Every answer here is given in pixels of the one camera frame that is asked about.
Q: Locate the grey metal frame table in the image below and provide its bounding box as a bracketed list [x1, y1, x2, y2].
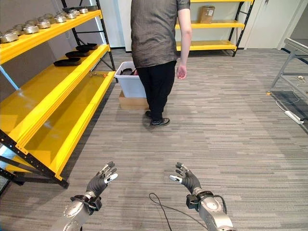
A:
[266, 38, 308, 102]

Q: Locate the person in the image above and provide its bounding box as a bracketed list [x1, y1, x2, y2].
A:
[130, 0, 193, 127]

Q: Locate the white cable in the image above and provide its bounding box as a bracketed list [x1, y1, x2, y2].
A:
[275, 76, 306, 114]

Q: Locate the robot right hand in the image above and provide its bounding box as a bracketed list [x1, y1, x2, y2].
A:
[169, 162, 202, 194]

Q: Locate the white plastic box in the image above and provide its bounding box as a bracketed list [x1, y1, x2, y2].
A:
[114, 61, 147, 99]

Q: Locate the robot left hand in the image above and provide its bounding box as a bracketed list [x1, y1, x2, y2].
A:
[86, 161, 119, 197]

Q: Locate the yellow shelf rack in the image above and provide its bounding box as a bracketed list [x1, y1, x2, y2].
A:
[0, 0, 116, 190]
[175, 0, 255, 57]

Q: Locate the brown cardboard box base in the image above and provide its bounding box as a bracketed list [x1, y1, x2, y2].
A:
[118, 90, 150, 111]

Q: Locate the black floor cable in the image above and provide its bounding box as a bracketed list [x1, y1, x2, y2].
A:
[149, 192, 207, 231]

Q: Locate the white power strip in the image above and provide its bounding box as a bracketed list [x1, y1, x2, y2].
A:
[284, 110, 305, 125]

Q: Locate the brown cardboard package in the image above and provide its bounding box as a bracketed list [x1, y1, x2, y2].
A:
[200, 5, 216, 24]

